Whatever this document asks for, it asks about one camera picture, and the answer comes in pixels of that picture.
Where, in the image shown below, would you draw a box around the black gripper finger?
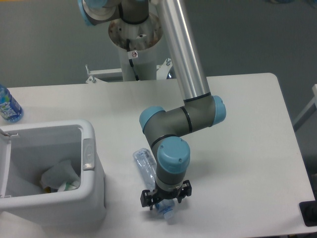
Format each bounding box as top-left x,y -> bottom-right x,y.
140,190 -> 159,210
177,180 -> 192,203

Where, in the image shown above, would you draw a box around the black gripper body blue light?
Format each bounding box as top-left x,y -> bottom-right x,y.
152,184 -> 184,201

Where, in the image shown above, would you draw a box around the crushed clear plastic bottle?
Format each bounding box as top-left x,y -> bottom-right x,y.
133,148 -> 175,222

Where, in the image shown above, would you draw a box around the white paper carton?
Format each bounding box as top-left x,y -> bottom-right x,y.
40,160 -> 81,192

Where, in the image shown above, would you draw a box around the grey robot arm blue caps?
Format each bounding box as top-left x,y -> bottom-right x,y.
78,0 -> 226,208

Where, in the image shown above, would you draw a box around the white plastic trash can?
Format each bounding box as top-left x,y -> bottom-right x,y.
0,119 -> 106,226

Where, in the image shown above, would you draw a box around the trash inside can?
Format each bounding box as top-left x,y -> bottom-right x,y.
41,184 -> 54,193

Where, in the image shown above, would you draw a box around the black clamp at table edge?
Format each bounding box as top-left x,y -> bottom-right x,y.
299,200 -> 317,227

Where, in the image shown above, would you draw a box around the blue labelled water bottle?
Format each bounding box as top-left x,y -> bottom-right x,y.
0,85 -> 24,123

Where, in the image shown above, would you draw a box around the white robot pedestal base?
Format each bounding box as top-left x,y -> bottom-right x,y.
86,13 -> 175,83

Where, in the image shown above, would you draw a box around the black cable on pedestal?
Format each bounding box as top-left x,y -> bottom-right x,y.
126,38 -> 140,81

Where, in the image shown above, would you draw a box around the white frame at right edge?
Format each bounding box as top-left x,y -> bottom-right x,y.
292,84 -> 317,132

